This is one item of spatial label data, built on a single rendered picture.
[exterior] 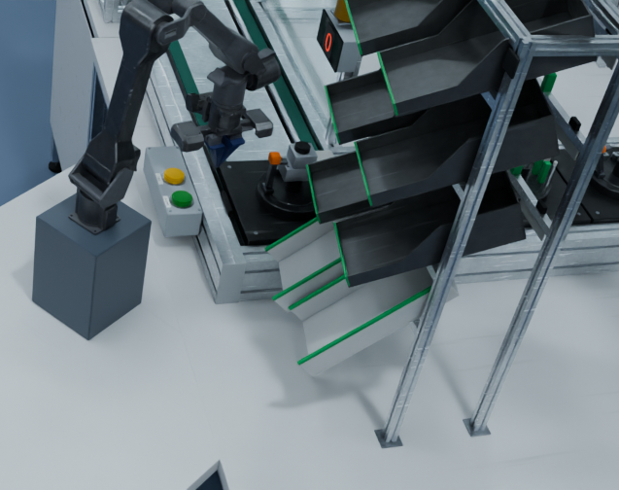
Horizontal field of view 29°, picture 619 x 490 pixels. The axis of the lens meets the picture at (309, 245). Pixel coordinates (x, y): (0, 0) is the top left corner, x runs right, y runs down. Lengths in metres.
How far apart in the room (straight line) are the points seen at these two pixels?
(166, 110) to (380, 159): 0.82
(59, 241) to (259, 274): 0.39
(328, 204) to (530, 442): 0.57
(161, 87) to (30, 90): 1.68
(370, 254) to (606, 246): 0.79
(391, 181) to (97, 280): 0.56
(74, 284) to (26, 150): 1.92
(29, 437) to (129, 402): 0.18
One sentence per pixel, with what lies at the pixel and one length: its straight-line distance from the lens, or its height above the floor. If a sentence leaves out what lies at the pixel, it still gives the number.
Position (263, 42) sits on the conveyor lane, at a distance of 2.84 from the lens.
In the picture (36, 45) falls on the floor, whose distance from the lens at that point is 4.49.
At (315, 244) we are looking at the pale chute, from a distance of 2.12.
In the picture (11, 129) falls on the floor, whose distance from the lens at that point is 4.06.
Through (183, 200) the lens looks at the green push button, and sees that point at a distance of 2.27.
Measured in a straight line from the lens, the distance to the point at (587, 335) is 2.42.
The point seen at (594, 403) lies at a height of 0.86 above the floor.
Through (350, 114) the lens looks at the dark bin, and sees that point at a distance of 1.89.
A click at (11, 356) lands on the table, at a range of 2.11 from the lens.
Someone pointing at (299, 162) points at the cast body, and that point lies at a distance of 2.26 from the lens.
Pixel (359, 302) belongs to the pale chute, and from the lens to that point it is 1.99.
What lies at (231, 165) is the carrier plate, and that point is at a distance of 2.38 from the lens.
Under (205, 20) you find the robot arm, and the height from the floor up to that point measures 1.40.
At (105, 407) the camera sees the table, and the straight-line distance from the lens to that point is 2.04.
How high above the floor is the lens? 2.39
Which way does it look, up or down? 40 degrees down
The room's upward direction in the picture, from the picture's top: 14 degrees clockwise
